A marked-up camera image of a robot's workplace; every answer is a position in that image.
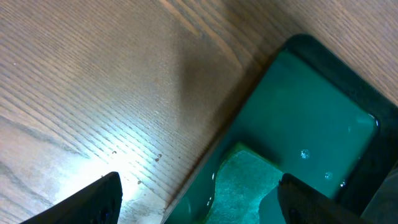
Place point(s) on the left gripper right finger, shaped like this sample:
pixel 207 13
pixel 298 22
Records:
pixel 302 204

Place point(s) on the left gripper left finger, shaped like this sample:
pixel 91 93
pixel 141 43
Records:
pixel 97 203

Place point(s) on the green scrubbing sponge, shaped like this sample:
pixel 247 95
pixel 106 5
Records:
pixel 242 181

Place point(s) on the black round tray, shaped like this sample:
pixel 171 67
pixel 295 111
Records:
pixel 383 206

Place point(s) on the black rectangular tray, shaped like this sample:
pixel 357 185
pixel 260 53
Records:
pixel 311 116

